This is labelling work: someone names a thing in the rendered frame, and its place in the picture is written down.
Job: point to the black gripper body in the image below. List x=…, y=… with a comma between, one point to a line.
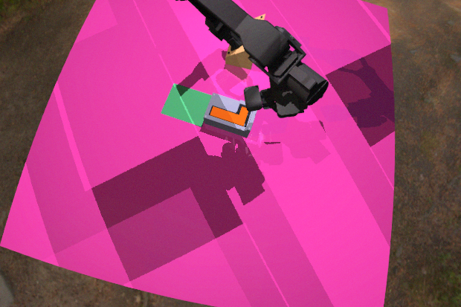
x=254, y=99

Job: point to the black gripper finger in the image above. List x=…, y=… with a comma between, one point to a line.
x=271, y=106

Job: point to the orange l-shaped part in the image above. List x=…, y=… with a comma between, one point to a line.
x=229, y=116

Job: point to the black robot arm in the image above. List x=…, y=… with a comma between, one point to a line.
x=268, y=46

